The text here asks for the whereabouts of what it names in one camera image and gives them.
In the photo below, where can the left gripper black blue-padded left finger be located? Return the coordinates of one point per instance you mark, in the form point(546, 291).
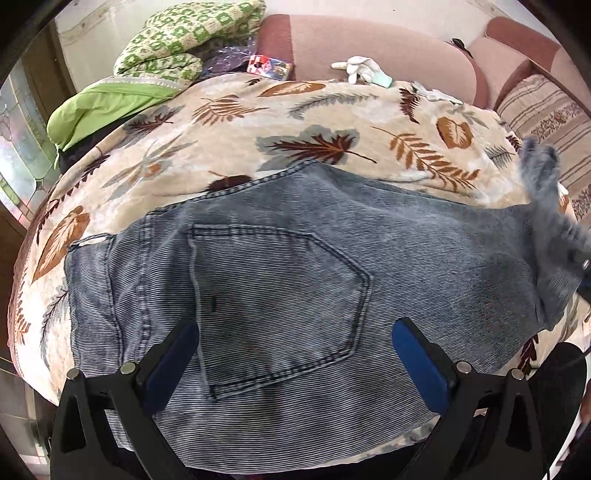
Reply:
point(83, 444)

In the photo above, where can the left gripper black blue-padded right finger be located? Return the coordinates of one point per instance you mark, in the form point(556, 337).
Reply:
point(487, 427)

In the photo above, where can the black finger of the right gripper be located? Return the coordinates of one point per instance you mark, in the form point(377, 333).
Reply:
point(582, 258)

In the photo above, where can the blue denim jeans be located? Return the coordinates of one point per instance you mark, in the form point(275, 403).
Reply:
point(294, 281)

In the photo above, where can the striped floral sofa cushion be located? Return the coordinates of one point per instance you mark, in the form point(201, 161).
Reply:
point(536, 107)

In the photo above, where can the pink upholstered sofa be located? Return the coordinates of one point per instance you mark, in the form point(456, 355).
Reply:
point(482, 75)

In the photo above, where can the stained glass door panel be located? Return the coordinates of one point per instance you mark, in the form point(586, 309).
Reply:
point(28, 169)

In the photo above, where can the white glove with teal cuff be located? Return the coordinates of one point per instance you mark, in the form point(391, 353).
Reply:
point(361, 68)

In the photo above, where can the beige leaf-pattern plush blanket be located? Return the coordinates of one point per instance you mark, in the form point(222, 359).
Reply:
point(231, 130)

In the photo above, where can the red and blue small box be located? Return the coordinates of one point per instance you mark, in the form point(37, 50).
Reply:
point(269, 67)

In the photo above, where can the green quilt with patterned cover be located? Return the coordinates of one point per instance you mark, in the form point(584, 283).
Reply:
point(159, 62)

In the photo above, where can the purple plastic bag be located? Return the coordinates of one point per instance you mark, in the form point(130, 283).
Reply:
point(228, 59)

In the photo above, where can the brown wooden door frame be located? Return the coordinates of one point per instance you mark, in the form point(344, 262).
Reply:
point(45, 67)

